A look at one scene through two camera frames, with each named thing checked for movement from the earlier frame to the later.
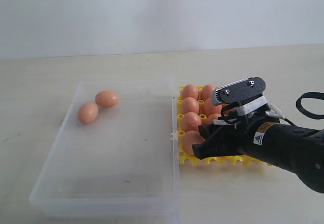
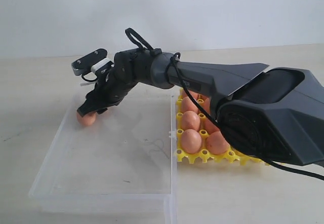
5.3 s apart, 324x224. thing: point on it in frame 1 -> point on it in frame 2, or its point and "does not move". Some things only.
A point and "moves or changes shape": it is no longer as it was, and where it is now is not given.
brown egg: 87,112 does not move
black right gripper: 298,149 -> 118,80
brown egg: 212,116 moves or changes shape
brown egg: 190,105 does not move
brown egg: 190,138 does not move
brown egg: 191,121 does not move
